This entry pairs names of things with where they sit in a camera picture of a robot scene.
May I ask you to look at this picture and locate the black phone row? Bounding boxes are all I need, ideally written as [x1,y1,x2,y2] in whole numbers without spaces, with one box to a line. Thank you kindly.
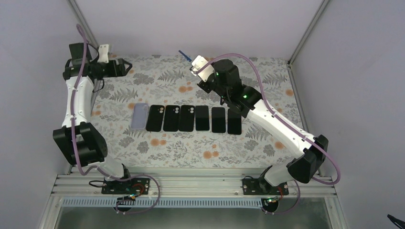
[178,50,192,62]
[211,107,226,133]
[227,109,242,135]

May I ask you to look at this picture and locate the teal phone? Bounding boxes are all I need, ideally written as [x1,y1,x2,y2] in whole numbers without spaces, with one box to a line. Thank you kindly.
[195,105,210,131]

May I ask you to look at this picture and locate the black phone case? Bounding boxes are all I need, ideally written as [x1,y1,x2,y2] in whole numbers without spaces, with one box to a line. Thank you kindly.
[163,105,180,132]
[146,104,165,132]
[179,105,195,132]

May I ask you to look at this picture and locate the lilac phone case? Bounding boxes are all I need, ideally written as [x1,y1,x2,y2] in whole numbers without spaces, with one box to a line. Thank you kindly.
[130,103,149,130]

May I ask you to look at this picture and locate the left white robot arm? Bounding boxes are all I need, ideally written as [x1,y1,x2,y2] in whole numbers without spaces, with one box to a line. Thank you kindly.
[53,43,133,193]

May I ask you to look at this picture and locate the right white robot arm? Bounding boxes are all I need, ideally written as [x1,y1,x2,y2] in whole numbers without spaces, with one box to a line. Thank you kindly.
[190,56,328,194]

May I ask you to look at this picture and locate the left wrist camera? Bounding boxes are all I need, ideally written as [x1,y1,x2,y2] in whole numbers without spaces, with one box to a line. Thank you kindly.
[97,44,110,63]

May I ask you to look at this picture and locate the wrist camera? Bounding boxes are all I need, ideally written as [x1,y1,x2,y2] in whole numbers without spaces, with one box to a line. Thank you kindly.
[190,55,214,82]
[97,44,110,63]

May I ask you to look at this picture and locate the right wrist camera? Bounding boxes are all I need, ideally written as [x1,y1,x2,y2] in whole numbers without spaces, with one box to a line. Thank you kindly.
[190,55,214,82]

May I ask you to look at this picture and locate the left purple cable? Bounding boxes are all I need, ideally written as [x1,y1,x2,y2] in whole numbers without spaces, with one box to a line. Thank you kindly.
[70,23,161,216]

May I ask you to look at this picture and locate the purple cable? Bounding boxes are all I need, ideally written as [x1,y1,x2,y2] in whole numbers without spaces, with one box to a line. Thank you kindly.
[193,53,341,216]
[70,23,161,216]

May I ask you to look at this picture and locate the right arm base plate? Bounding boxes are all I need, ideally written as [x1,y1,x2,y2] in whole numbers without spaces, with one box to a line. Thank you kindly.
[242,176,289,196]

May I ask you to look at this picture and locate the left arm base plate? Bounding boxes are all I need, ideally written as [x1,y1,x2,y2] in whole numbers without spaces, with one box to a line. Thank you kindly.
[101,177,150,196]

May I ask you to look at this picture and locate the aluminium rail frame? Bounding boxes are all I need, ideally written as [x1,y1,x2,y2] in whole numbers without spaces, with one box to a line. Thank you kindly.
[50,167,337,198]

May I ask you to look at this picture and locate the grey slotted cable duct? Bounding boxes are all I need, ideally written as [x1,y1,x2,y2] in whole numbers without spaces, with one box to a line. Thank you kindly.
[61,197,262,208]

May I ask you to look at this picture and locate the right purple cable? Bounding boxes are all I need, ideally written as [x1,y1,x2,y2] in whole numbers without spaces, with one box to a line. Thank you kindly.
[193,53,341,216]

